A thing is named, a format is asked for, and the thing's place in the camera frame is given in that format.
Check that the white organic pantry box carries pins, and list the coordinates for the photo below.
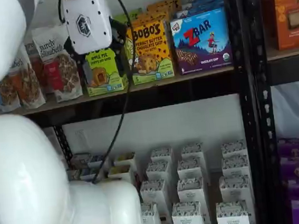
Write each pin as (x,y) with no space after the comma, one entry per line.
(191,192)
(190,170)
(192,151)
(187,219)
(233,149)
(158,172)
(161,154)
(235,188)
(153,193)
(232,217)
(235,166)
(150,220)

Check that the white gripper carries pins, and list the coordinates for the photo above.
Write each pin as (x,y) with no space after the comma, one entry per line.
(88,22)

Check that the white cartons group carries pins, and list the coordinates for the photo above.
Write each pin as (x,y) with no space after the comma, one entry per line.
(214,190)

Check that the pumpkin cinnamon granola bag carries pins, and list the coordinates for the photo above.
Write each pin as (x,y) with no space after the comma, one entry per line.
(27,84)

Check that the black metal shelving rack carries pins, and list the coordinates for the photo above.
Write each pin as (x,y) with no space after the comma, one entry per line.
(293,70)
(164,96)

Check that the wooden shelf board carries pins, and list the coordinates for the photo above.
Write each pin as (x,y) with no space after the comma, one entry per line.
(287,53)
(149,86)

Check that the green Bobo's apple pie box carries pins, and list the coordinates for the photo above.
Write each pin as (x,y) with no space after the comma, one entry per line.
(134,19)
(133,12)
(106,73)

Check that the dark green top box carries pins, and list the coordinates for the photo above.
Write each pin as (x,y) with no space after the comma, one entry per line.
(80,161)
(73,175)

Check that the yellow Bobo's peanut butter box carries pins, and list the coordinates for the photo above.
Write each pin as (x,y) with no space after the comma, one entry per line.
(154,21)
(164,3)
(158,13)
(155,63)

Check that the yellow top granola box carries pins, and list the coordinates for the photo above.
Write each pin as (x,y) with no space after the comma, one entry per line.
(124,158)
(119,173)

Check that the blue top oatmeal box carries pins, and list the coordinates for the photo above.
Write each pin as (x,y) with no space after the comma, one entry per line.
(90,173)
(97,160)

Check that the white plastic sheet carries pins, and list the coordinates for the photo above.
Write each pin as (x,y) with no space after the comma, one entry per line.
(295,108)

